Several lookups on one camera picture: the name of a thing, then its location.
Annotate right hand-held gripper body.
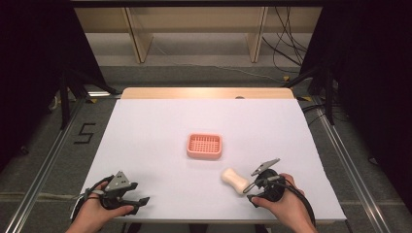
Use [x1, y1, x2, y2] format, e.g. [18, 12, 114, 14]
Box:
[250, 157, 288, 204]

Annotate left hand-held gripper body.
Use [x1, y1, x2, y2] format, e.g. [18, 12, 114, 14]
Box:
[99, 170, 140, 211]

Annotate pink soap dish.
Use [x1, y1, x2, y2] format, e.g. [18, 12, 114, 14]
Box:
[186, 132, 223, 160]

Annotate person's right hand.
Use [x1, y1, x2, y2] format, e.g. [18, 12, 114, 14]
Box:
[251, 173, 317, 233]

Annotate person's left hand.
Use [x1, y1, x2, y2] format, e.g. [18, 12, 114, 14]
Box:
[65, 181, 134, 233]

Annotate white table sheet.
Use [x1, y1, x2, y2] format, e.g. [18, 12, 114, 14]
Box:
[80, 98, 348, 225]

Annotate black metal stand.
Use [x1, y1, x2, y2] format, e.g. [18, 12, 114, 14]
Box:
[283, 59, 336, 126]
[58, 68, 121, 131]

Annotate wooden table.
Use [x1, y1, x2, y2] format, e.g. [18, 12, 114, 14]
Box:
[120, 86, 295, 100]

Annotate beige wooden shelf unit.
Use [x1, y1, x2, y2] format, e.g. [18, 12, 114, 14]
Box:
[73, 6, 324, 64]

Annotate black curtain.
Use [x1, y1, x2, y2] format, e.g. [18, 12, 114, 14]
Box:
[0, 0, 106, 173]
[298, 0, 412, 212]

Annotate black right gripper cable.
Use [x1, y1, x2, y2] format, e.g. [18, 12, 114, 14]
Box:
[267, 178, 317, 227]

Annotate metal floor rail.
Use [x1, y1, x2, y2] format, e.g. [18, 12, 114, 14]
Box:
[3, 96, 86, 233]
[311, 96, 391, 233]

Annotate bundle of black cables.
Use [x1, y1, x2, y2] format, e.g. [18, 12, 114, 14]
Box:
[261, 6, 309, 75]

